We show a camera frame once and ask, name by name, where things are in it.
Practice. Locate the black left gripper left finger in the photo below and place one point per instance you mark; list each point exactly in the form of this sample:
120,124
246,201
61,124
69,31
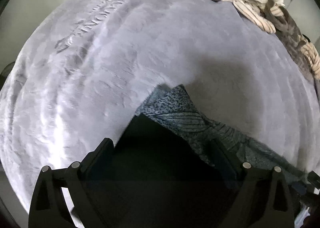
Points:
48,206

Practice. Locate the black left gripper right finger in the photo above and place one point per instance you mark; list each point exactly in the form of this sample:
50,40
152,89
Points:
254,190

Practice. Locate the black pants with patterned lining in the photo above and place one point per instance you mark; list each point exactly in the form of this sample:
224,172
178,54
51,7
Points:
160,172

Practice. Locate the light grey plush blanket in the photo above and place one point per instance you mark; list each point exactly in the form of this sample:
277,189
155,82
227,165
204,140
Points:
85,70

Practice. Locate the beige grey striped blanket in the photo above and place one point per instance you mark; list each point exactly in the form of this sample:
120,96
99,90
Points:
275,19

